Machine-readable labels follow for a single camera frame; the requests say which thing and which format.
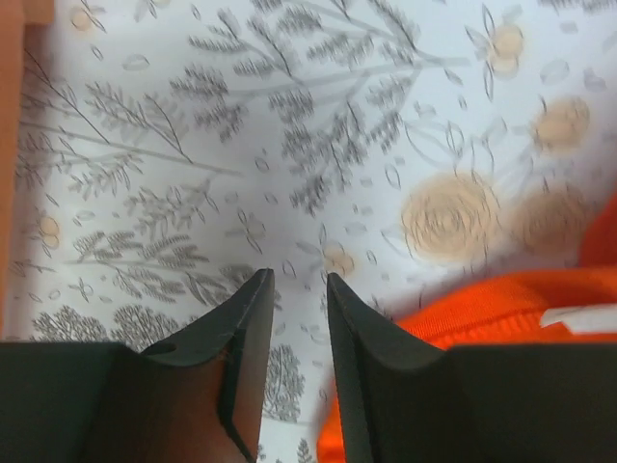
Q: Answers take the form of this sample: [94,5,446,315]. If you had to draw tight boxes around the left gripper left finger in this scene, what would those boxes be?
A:
[1,269,275,462]

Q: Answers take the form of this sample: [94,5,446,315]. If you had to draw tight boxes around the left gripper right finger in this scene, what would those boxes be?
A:
[327,274,616,462]

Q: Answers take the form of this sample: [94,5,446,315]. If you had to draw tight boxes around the orange t-shirt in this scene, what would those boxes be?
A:
[316,203,616,462]

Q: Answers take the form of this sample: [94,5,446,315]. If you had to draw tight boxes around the floral patterned table mat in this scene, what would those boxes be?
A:
[2,1,616,462]

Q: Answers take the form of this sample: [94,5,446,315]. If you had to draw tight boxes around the orange plastic basket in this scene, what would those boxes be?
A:
[1,0,55,341]

